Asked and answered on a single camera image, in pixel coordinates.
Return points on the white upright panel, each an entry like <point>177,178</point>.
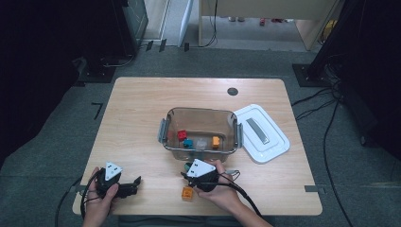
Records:
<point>186,19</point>

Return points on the orange toy block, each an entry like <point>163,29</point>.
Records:
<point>187,193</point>
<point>216,142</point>

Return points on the person's dark clothing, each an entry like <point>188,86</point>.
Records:
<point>176,221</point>

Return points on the clear brown storage box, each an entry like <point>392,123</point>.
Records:
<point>201,121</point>

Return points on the small red object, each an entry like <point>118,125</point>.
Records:
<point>262,21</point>

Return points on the dark teal toy block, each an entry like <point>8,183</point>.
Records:
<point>188,143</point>

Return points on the black stand base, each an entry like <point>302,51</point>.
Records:
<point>97,72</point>

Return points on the light wooden desk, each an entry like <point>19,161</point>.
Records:
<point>268,8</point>

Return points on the light teal toy block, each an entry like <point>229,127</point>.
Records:
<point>188,166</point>

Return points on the person's right hand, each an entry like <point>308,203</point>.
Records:
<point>222,195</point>

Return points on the pale shoe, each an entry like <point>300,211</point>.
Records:
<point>241,19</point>
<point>232,19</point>

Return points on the yellow object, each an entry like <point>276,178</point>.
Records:
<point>329,30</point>

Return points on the small red toy block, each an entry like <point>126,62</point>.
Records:
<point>182,135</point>

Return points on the dark curtain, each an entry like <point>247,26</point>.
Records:
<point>378,78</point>
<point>31,63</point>

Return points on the white box lid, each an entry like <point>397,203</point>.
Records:
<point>268,148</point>

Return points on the dark equipment cabinet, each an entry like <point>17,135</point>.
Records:
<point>135,22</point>

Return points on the grey tape piece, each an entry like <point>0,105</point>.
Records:
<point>78,188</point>
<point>315,188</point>

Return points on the dark round table grommet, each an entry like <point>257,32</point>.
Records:
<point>232,91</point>

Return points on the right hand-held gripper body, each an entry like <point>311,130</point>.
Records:
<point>201,171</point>

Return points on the black stand with base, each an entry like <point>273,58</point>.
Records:
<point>307,76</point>

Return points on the person's left hand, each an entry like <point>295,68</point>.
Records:
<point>96,206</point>

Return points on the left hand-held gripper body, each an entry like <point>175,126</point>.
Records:
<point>108,176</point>

